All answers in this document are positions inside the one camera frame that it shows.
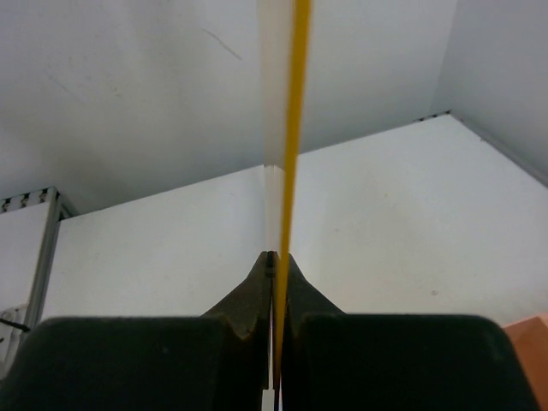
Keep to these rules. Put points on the yellow folder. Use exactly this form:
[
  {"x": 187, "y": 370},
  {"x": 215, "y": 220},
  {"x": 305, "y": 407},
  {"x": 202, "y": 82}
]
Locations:
[{"x": 285, "y": 36}]

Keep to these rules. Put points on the aluminium frame rail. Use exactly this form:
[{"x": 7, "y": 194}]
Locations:
[{"x": 29, "y": 225}]

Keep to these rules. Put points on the pink desktop file organizer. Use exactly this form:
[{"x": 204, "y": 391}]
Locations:
[{"x": 530, "y": 340}]

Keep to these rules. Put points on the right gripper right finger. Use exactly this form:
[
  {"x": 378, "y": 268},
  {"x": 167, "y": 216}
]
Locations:
[{"x": 333, "y": 360}]

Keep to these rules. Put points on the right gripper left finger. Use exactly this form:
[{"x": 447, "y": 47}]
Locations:
[{"x": 216, "y": 361}]

